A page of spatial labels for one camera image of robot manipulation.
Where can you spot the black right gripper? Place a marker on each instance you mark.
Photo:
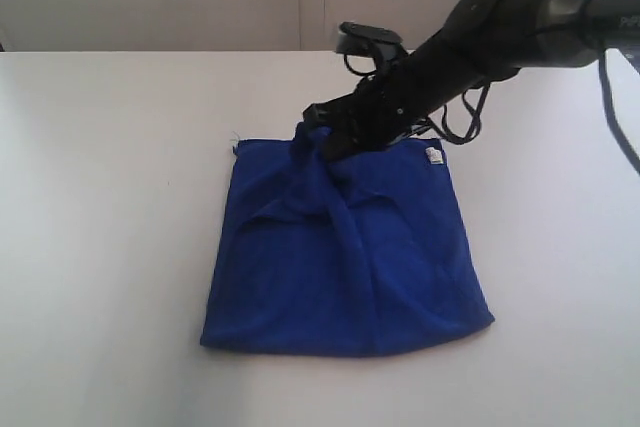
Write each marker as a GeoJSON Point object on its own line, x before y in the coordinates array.
{"type": "Point", "coordinates": [386, 108]}

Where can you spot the blue microfiber towel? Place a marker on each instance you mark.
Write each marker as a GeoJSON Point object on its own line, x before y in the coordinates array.
{"type": "Point", "coordinates": [365, 257]}

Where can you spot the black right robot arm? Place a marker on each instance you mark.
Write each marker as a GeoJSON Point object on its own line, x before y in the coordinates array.
{"type": "Point", "coordinates": [480, 43]}

